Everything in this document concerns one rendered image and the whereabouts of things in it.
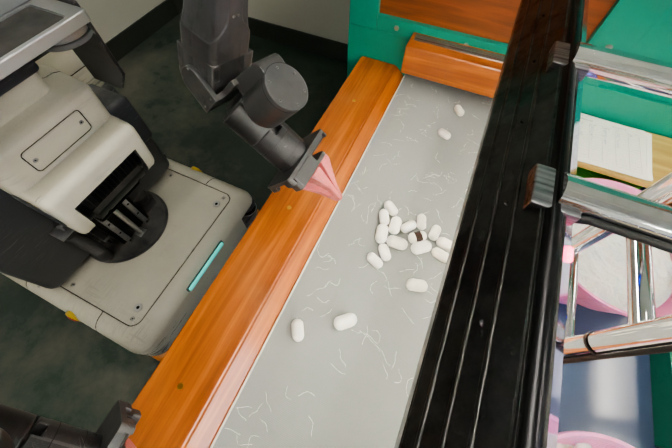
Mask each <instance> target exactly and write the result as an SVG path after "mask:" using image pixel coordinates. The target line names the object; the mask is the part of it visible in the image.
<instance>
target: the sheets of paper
mask: <svg viewBox="0 0 672 448"><path fill-rule="evenodd" d="M577 161H581V162H584V163H588V164H592V165H596V166H599V167H602V168H606V169H609V170H613V171H616V172H619V173H623V174H626V175H630V176H633V177H636V178H640V179H643V180H647V181H648V180H649V181H652V180H653V175H652V134H650V133H647V132H645V131H643V130H639V129H635V128H631V127H627V126H624V125H620V124H617V123H614V122H610V121H607V120H604V119H600V118H597V117H594V116H591V115H587V114H584V113H581V119H580V133H579V146H578V160H577Z"/></svg>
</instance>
